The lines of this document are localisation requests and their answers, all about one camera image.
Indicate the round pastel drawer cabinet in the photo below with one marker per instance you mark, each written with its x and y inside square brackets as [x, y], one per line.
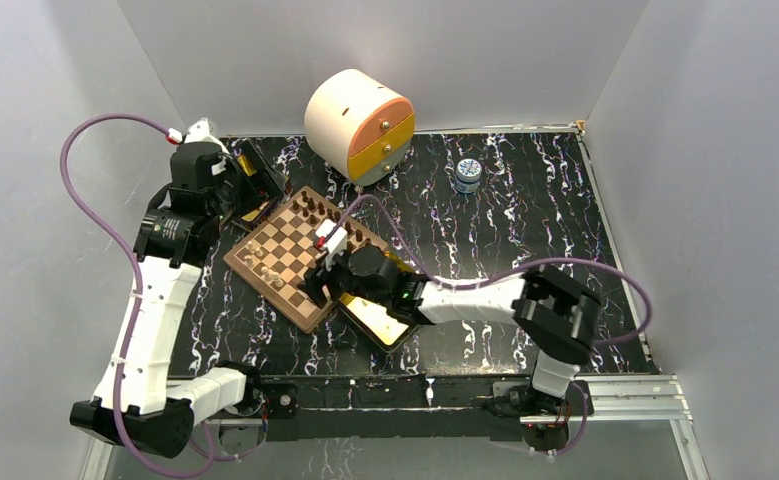
[359, 126]

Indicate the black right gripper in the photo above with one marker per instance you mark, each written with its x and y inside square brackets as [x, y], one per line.
[313, 282]

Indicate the empty gold tin lid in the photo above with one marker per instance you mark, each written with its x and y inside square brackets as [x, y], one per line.
[382, 321]

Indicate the gold tin with white pieces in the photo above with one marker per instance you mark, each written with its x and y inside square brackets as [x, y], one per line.
[261, 189]

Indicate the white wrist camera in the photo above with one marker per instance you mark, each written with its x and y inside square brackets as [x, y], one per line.
[197, 132]
[330, 240]

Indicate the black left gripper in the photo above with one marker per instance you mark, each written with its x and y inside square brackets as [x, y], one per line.
[269, 182]

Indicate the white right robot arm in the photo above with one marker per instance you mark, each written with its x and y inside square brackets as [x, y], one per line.
[556, 312]

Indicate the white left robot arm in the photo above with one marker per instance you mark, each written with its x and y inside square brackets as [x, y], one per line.
[132, 405]

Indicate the small blue white jar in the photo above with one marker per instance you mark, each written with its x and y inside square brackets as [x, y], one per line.
[467, 176]

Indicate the dark chess pieces row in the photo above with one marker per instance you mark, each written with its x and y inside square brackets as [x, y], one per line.
[309, 217]

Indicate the wooden chess board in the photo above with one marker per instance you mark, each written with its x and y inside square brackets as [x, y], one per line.
[290, 262]

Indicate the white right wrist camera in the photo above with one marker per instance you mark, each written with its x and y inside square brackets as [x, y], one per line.
[330, 240]

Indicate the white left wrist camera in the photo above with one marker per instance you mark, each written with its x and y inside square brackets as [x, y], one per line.
[197, 132]

